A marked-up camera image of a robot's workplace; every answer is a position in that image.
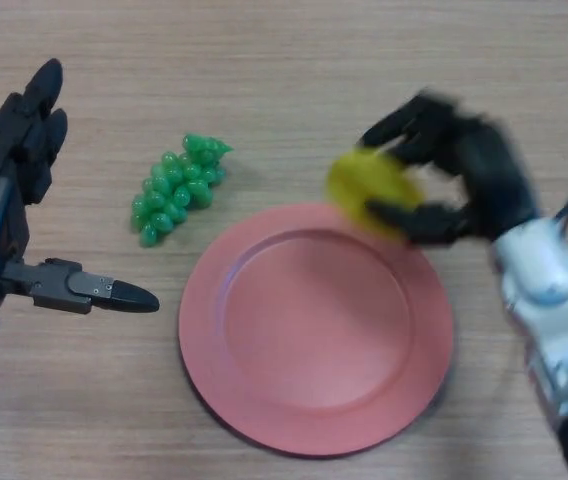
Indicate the pink round plate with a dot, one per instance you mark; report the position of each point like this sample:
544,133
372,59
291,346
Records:
314,340

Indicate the yellow starfruit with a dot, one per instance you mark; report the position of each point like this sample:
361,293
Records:
364,177

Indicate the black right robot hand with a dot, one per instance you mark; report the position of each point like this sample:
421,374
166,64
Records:
494,170

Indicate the green grape bunch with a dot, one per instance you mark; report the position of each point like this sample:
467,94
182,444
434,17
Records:
176,187

